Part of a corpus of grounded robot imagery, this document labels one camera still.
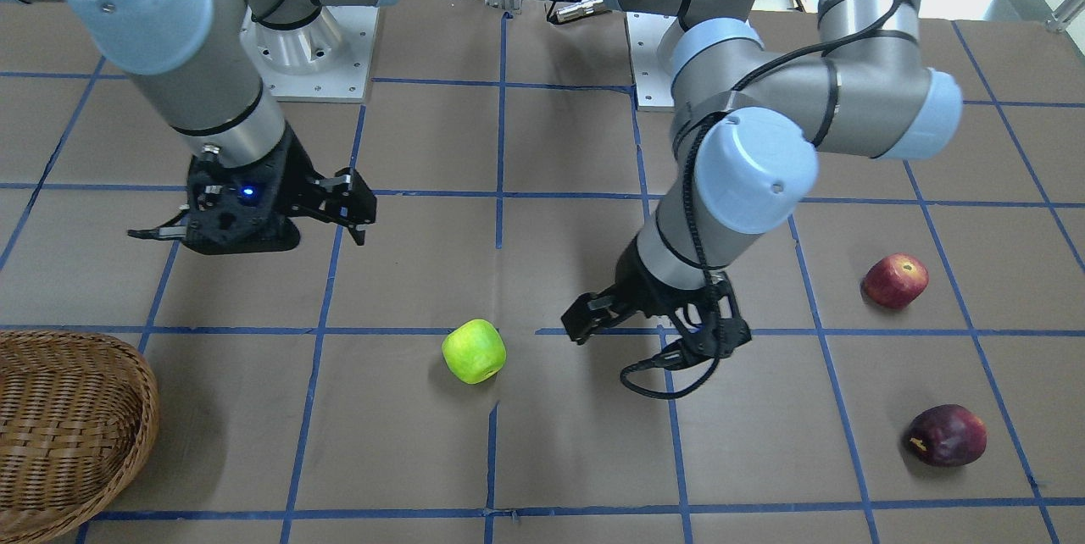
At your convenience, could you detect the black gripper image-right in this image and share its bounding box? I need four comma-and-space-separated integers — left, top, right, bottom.
561, 242, 752, 368

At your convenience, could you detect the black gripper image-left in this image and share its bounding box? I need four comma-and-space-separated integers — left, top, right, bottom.
128, 127, 376, 255

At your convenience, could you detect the green apple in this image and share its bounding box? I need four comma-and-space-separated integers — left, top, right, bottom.
441, 319, 508, 385

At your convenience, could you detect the dark red apple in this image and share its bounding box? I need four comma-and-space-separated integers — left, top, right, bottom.
899, 404, 988, 468

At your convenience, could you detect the silver robot arm image-right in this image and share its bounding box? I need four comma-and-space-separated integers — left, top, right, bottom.
562, 0, 963, 369

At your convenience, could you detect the woven wicker basket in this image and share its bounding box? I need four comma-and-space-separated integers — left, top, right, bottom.
1, 330, 159, 543

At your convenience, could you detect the metal base plate image-left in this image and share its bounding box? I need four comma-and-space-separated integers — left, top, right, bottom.
240, 7, 380, 103

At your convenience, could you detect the metal base plate image-right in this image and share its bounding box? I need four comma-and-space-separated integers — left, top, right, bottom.
626, 14, 682, 112

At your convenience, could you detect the silver cable connector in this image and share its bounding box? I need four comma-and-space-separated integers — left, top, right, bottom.
548, 0, 611, 25

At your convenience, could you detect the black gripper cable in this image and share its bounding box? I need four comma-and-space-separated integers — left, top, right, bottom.
620, 0, 923, 400

